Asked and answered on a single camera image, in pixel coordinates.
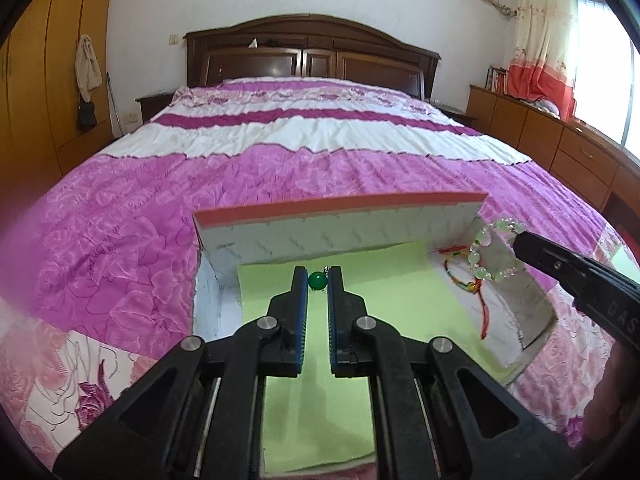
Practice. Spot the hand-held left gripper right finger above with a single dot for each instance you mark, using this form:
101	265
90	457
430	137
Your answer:
334	320

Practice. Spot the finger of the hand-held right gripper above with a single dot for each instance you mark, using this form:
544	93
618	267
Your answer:
545	255

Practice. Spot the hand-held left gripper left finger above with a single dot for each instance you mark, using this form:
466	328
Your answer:
299	320

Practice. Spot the green bead pendant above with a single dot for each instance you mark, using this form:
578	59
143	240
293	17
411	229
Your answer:
316	281

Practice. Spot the white cardboard box red rim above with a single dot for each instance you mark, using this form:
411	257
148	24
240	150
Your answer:
350	230

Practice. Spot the person's right forearm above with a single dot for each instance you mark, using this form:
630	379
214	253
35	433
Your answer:
615	405

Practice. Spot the light green paper sheet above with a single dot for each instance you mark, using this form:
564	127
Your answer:
400	300

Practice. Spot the long wooden drawer cabinet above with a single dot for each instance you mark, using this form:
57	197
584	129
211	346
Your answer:
540	135

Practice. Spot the grey cloth bundle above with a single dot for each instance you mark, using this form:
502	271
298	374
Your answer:
546	107

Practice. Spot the dark wooden nightstand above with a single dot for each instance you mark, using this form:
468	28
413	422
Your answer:
155	105
457	112

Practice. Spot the pink floral quilt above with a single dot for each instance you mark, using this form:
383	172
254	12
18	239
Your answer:
150	240

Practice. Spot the row of books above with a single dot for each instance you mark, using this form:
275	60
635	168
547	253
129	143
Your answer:
496	80

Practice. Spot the cream and red curtain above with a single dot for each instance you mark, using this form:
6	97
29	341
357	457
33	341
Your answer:
542	60

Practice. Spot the window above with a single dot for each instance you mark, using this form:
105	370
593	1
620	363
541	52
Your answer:
605	60

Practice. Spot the dark wooden headboard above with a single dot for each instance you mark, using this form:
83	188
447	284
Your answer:
310	40

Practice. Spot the white stick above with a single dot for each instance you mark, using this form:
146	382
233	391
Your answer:
114	105

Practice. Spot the black hanging bag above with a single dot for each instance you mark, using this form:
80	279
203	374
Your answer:
86	116

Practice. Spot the beige hanging towel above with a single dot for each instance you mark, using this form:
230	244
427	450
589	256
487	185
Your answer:
87	67

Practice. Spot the wooden wardrobe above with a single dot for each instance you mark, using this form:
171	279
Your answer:
50	60

